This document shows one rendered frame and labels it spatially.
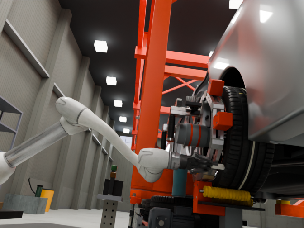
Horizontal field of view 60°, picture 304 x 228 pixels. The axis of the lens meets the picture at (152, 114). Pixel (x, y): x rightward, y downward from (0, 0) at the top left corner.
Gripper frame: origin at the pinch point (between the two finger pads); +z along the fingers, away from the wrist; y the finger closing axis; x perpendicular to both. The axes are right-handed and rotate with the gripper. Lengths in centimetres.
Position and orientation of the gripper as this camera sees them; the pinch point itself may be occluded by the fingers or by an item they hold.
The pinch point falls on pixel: (217, 166)
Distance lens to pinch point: 143.4
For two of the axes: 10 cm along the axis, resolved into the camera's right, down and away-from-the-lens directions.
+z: 9.9, 1.3, 0.4
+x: 0.2, -4.2, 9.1
